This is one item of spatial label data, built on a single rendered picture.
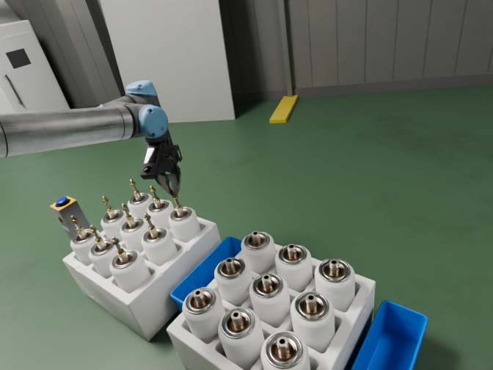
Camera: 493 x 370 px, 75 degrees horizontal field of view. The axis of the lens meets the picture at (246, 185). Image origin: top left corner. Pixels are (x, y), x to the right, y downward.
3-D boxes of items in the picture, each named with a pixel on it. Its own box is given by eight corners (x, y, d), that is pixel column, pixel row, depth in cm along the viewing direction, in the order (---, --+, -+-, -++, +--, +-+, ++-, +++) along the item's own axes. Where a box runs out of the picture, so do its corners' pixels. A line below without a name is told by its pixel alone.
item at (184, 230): (194, 266, 115) (180, 226, 105) (176, 256, 120) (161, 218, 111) (212, 249, 120) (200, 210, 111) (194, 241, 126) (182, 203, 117)
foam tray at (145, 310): (148, 342, 100) (127, 305, 90) (83, 294, 122) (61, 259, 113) (226, 259, 125) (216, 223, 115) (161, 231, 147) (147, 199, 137)
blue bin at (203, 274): (202, 334, 99) (192, 309, 93) (178, 318, 105) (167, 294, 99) (257, 268, 118) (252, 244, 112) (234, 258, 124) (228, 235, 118)
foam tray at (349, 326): (308, 466, 68) (301, 428, 59) (184, 367, 91) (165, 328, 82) (373, 324, 93) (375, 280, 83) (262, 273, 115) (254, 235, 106)
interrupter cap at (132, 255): (142, 258, 95) (141, 256, 95) (118, 274, 92) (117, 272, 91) (130, 247, 101) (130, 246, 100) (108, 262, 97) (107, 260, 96)
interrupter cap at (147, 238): (150, 227, 108) (150, 226, 107) (170, 228, 105) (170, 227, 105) (139, 244, 102) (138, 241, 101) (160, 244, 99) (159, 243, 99)
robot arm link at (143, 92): (117, 87, 88) (141, 78, 94) (130, 125, 94) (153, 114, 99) (133, 88, 84) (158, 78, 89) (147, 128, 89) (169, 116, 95)
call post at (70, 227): (95, 272, 131) (58, 211, 114) (85, 266, 135) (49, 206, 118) (109, 260, 135) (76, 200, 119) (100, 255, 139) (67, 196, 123)
